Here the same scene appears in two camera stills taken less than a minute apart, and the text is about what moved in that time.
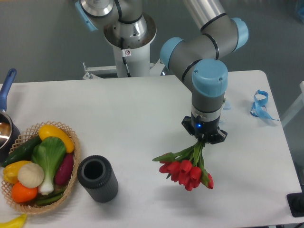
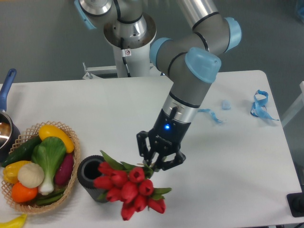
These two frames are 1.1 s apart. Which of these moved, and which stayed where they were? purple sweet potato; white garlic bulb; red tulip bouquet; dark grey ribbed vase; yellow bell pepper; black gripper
Moved: black gripper; red tulip bouquet
Stayed: purple sweet potato; white garlic bulb; dark grey ribbed vase; yellow bell pepper
